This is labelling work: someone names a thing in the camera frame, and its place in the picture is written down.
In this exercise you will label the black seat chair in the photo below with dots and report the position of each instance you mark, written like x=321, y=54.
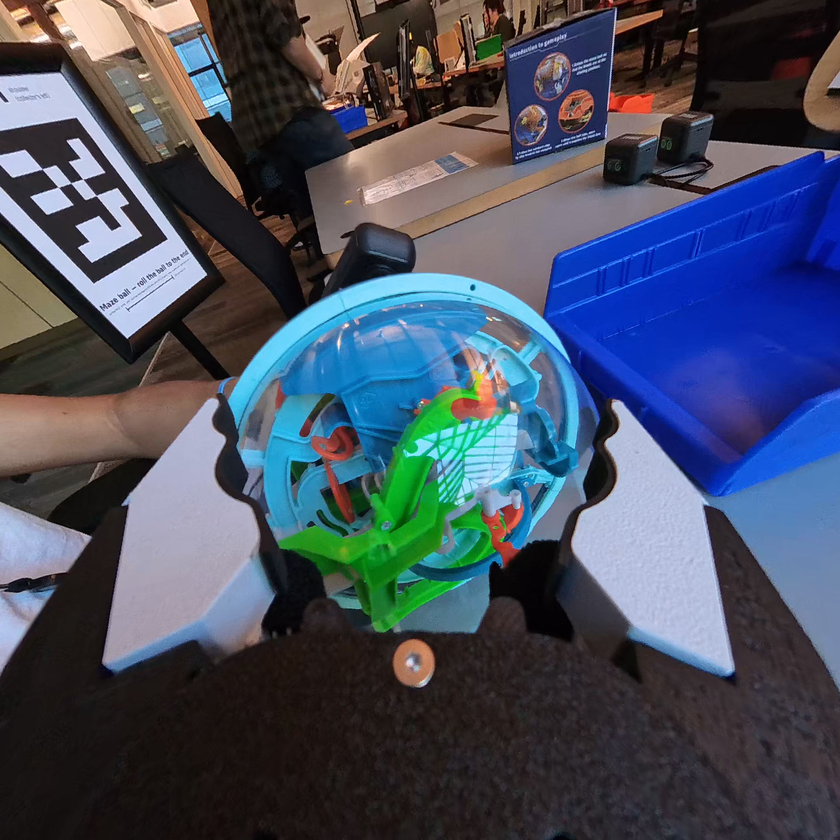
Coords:
x=105, y=495

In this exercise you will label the large blue plastic bin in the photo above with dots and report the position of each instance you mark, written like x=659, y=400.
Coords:
x=709, y=341

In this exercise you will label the orange plastic item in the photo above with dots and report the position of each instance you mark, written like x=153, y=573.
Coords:
x=631, y=103

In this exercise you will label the small blue bin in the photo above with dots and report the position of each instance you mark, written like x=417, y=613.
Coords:
x=349, y=118

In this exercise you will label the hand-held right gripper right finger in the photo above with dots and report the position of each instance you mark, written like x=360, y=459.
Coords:
x=646, y=558

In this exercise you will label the person's left forearm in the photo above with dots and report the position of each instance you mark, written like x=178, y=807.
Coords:
x=59, y=433

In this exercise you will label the clear plastic maze ball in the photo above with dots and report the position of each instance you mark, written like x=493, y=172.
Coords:
x=407, y=426

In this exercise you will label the black sign stand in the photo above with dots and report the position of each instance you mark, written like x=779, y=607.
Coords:
x=200, y=351

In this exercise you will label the small black device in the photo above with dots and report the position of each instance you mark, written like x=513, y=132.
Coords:
x=628, y=161
x=686, y=134

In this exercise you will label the person's left hand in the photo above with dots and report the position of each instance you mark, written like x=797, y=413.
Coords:
x=167, y=413

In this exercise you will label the white paper sheet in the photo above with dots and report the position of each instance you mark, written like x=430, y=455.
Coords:
x=413, y=178

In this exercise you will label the black framed tag sign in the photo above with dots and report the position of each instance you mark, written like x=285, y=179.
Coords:
x=98, y=216

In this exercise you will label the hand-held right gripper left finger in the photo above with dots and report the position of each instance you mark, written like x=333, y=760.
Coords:
x=190, y=558

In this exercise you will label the blue printed game box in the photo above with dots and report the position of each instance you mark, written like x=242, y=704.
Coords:
x=558, y=92

